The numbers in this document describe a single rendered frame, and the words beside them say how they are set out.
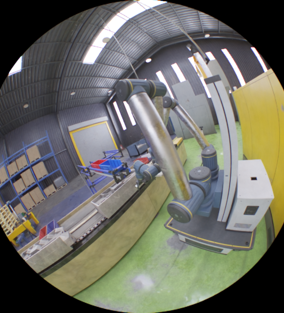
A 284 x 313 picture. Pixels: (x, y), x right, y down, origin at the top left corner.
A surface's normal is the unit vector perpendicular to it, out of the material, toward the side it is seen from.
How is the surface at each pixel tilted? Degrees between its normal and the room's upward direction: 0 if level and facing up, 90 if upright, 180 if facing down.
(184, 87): 90
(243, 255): 0
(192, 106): 90
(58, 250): 80
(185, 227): 0
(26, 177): 90
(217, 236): 0
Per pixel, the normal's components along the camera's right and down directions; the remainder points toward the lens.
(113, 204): 0.68, -0.27
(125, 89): -0.66, 0.48
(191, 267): -0.36, -0.90
